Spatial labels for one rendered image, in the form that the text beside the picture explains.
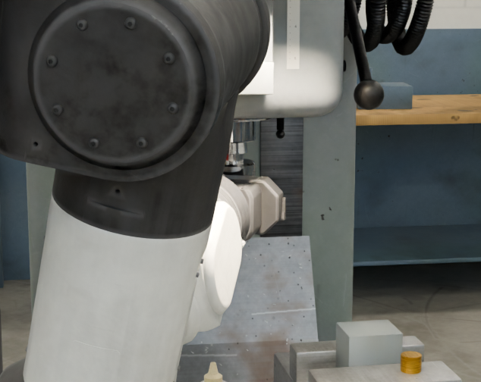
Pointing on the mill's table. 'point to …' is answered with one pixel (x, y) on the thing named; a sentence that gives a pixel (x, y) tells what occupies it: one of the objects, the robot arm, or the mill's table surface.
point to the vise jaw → (385, 374)
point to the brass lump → (410, 362)
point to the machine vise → (319, 358)
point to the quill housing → (302, 61)
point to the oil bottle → (213, 374)
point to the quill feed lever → (376, 93)
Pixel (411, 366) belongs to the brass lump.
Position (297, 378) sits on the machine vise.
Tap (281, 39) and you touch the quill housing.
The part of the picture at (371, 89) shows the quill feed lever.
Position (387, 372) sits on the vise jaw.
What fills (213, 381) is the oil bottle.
